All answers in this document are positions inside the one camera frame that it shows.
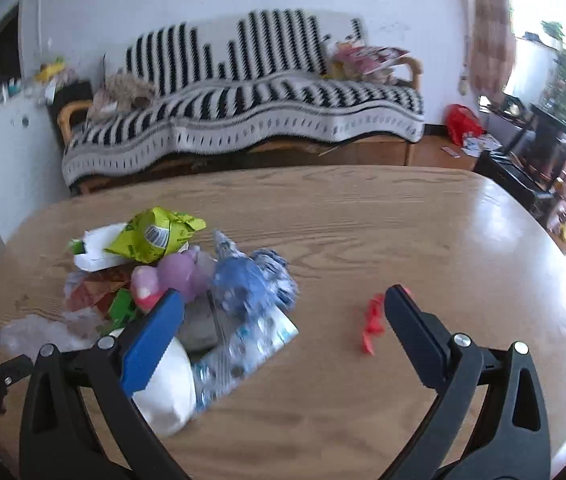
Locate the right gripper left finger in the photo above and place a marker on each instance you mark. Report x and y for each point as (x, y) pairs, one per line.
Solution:
(57, 439)

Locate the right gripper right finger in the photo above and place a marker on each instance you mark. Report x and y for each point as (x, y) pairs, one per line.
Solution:
(510, 439)

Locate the yellow green corn snack wrapper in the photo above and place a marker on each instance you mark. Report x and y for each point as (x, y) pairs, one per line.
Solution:
(154, 233)

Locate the clear plastic wrap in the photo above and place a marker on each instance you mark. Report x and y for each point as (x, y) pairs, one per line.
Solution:
(76, 330)

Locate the red orange wrapper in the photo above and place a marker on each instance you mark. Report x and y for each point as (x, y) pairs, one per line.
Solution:
(96, 289)

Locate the green torn wrapper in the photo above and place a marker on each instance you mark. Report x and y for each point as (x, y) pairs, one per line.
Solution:
(121, 312)

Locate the white cabinet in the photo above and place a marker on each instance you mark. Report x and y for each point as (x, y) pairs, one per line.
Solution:
(30, 157)

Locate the red wrapper scrap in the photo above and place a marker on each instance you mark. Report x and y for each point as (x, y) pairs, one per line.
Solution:
(373, 326)

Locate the pink purple wrapper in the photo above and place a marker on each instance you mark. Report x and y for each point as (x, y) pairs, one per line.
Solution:
(189, 273)

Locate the blue patterned plastic bag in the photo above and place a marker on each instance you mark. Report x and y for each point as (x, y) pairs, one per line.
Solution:
(250, 297)

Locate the black speaker box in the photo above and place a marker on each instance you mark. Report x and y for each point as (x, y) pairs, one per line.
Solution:
(79, 90)

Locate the black side table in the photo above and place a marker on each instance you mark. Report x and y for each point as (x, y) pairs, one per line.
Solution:
(530, 164)

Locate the beige plush garment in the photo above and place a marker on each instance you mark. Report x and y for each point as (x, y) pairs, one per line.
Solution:
(121, 93)

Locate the wooden sofa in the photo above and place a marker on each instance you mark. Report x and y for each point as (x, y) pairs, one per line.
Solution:
(313, 147)

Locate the red plastic bag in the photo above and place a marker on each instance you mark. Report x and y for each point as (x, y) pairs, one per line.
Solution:
(461, 123)

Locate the black white striped blanket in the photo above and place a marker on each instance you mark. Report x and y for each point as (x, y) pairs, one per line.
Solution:
(238, 47)

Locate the brown checked curtain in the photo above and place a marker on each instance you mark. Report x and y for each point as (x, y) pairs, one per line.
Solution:
(493, 43)

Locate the pink printed cushion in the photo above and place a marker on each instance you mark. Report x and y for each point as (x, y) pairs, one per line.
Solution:
(356, 62)

